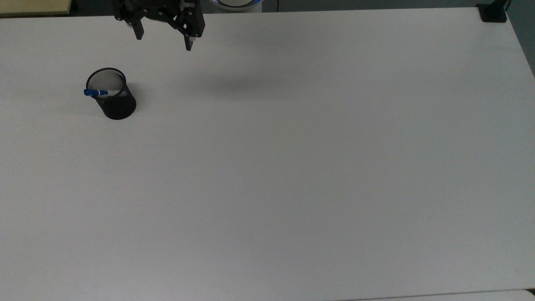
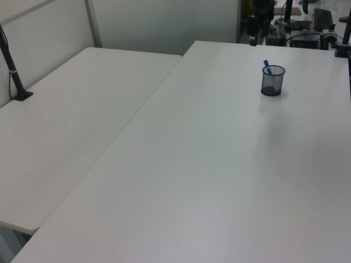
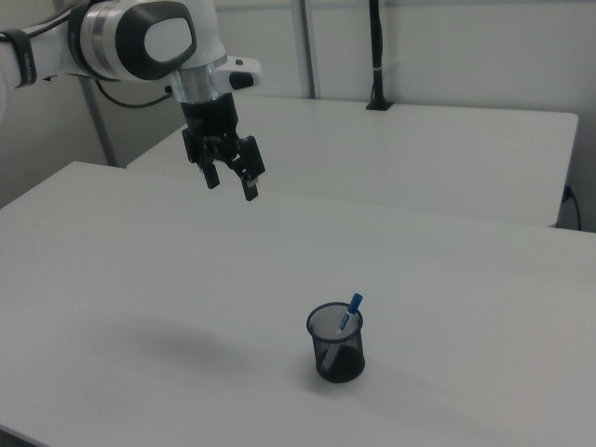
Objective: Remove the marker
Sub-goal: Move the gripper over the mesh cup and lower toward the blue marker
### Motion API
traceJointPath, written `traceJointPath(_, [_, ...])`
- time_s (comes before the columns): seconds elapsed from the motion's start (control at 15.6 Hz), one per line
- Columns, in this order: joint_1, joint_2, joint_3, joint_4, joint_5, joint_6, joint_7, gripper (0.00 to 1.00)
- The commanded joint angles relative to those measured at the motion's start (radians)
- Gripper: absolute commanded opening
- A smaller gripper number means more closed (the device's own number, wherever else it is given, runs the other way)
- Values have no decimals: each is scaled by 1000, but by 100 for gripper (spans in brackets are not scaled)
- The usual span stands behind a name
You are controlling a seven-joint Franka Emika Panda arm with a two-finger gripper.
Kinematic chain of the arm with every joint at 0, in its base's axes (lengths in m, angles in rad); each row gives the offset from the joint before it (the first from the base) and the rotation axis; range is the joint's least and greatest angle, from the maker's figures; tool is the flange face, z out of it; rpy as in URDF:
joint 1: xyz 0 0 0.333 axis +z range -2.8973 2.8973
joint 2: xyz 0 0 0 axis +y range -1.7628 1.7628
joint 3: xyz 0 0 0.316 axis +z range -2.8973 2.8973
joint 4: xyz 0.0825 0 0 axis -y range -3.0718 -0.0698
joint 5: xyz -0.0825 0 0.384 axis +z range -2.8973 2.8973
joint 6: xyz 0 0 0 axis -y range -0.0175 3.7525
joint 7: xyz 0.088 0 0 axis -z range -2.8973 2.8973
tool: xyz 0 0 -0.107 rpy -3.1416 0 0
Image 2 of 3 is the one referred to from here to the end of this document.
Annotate black electronics box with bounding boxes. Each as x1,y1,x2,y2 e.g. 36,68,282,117
290,32,322,50

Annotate black clamp mount stand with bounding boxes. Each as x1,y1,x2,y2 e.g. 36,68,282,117
333,18,351,59

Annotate black mesh pen cup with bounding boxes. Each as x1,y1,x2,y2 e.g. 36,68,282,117
261,65,286,97

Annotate black monitor stand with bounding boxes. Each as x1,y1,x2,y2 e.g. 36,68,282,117
275,0,312,31

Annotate black camera stand pole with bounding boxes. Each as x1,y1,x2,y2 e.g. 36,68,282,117
0,23,34,102

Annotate grey metal partition post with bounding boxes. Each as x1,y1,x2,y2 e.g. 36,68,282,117
84,0,103,49

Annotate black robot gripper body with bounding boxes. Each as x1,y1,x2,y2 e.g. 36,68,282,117
247,0,275,37

